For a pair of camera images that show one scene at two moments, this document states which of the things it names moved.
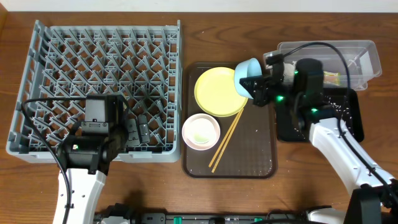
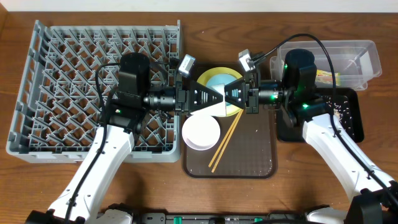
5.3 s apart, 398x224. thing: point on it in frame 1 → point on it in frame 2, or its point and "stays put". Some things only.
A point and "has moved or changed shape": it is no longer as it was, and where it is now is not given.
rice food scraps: (344, 112) stays put
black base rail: (219, 218) stays put
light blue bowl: (247, 68) has moved or changed shape
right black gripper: (267, 88) → (252, 96)
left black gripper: (137, 130) → (181, 98)
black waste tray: (289, 128) stays put
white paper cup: (201, 131) → (218, 109)
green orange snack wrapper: (334, 78) stays put
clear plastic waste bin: (347, 64) stays put
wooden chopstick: (212, 170) stays put
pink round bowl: (201, 132) stays put
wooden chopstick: (225, 137) stays put
